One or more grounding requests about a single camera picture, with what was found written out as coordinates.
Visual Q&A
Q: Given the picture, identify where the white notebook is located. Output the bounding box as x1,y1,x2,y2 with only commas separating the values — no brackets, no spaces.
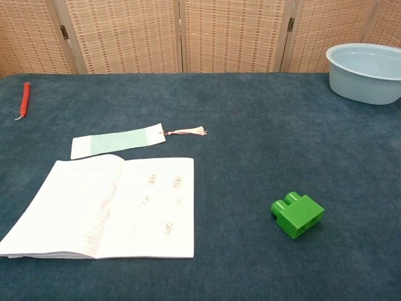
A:
0,154,195,260

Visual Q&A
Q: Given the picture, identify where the woven bamboo folding screen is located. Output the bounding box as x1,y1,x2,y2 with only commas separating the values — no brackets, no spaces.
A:
0,0,401,79

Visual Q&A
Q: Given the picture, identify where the red stick tool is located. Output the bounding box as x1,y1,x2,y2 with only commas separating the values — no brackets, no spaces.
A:
14,82,31,121

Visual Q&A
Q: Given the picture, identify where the light blue plastic basin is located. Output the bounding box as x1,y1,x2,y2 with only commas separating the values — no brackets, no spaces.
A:
325,43,401,105

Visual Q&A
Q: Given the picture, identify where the green toy building brick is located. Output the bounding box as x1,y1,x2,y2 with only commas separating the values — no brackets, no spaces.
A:
271,191,326,241

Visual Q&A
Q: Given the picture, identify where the dark blue table cover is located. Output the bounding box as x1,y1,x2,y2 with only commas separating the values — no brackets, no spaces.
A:
0,72,401,301

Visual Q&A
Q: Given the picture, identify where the green white tasselled bookmark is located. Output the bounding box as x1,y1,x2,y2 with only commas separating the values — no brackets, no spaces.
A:
70,123,208,160

